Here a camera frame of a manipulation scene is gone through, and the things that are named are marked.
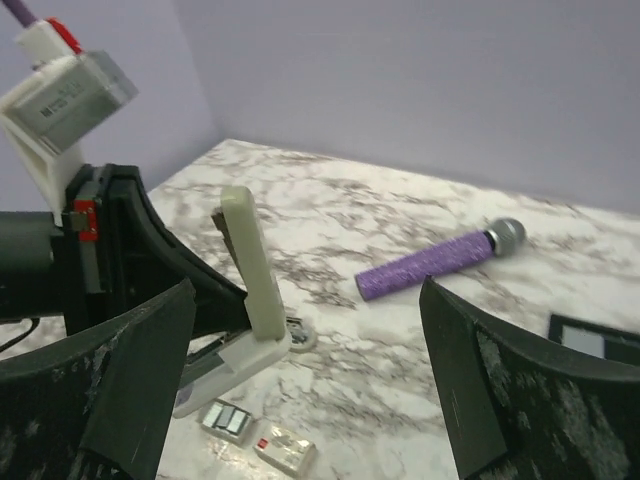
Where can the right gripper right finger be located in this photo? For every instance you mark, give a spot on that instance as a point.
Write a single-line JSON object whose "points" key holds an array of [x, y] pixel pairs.
{"points": [[517, 405]]}

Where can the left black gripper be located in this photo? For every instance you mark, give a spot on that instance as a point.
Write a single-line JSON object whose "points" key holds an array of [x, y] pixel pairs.
{"points": [[50, 269]]}

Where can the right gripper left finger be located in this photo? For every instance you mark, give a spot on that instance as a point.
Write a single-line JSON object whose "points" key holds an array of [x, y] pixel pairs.
{"points": [[97, 404]]}

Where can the open staple tray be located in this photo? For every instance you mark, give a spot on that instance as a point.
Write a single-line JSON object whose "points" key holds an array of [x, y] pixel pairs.
{"points": [[226, 421]]}

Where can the black white checkerboard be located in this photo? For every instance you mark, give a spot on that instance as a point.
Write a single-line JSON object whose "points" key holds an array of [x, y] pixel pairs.
{"points": [[594, 339]]}

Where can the white staple box sleeve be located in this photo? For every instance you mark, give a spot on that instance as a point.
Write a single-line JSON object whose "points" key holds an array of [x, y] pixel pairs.
{"points": [[285, 450]]}

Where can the purple glitter microphone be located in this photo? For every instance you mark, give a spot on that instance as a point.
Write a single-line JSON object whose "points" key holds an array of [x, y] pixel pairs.
{"points": [[502, 238]]}

